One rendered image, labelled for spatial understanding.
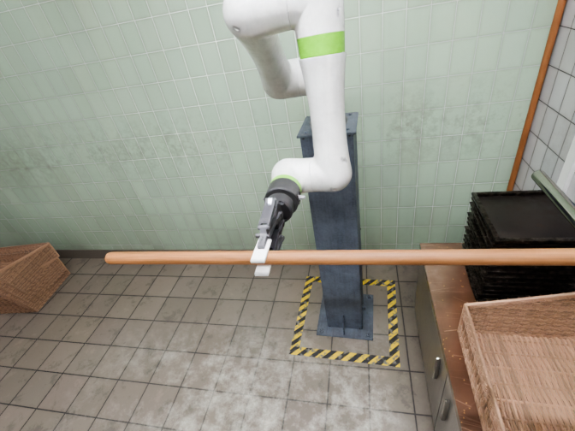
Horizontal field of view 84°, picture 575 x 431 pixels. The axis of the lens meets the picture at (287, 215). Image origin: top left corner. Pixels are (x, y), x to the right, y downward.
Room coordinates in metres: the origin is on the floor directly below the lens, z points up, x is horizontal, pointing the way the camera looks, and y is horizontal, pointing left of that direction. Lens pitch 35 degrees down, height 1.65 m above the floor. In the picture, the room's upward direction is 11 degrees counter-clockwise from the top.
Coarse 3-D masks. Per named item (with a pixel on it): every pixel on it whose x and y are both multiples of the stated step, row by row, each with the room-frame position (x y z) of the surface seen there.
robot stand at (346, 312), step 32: (352, 128) 1.12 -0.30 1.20; (352, 160) 1.09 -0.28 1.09; (320, 192) 1.13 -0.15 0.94; (352, 192) 1.09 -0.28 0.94; (320, 224) 1.14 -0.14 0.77; (352, 224) 1.09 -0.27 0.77; (352, 288) 1.10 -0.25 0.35; (320, 320) 1.20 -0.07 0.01; (352, 320) 1.10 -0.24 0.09; (320, 352) 1.00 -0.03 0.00
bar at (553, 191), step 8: (536, 176) 0.64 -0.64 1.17; (544, 176) 0.63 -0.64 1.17; (536, 184) 0.63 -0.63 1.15; (544, 184) 0.61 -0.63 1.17; (552, 184) 0.59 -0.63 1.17; (544, 192) 0.59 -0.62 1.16; (552, 192) 0.57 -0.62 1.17; (560, 192) 0.56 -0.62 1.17; (552, 200) 0.56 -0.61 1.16; (560, 200) 0.54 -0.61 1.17; (568, 200) 0.53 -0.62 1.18; (560, 208) 0.52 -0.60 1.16; (568, 208) 0.51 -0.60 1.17; (568, 216) 0.49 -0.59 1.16
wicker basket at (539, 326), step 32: (480, 320) 0.60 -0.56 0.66; (512, 320) 0.58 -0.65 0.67; (544, 320) 0.55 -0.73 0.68; (480, 352) 0.46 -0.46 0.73; (544, 352) 0.49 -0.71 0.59; (480, 384) 0.41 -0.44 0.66; (512, 384) 0.42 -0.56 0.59; (544, 384) 0.41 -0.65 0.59; (480, 416) 0.36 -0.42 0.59; (512, 416) 0.35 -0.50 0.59; (544, 416) 0.33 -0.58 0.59
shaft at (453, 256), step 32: (128, 256) 0.60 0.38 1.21; (160, 256) 0.58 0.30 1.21; (192, 256) 0.56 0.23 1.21; (224, 256) 0.53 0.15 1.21; (288, 256) 0.49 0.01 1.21; (320, 256) 0.47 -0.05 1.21; (352, 256) 0.46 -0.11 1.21; (384, 256) 0.44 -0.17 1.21; (416, 256) 0.42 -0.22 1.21; (448, 256) 0.41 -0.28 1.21; (480, 256) 0.39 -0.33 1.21; (512, 256) 0.38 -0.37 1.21; (544, 256) 0.36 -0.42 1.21
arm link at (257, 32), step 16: (224, 0) 0.90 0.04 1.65; (240, 0) 0.87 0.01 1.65; (256, 0) 0.86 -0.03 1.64; (272, 0) 0.85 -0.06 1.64; (224, 16) 0.90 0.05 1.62; (240, 16) 0.86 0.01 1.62; (256, 16) 0.86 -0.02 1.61; (272, 16) 0.85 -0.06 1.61; (240, 32) 0.88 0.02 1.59; (256, 32) 0.87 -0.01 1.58; (272, 32) 0.88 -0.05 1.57; (256, 48) 0.94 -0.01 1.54; (272, 48) 0.97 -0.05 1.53; (256, 64) 1.06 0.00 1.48; (272, 64) 1.04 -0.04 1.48; (288, 64) 1.15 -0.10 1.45; (272, 80) 1.12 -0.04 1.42; (288, 80) 1.16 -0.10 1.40; (272, 96) 1.21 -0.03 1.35; (288, 96) 1.20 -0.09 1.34
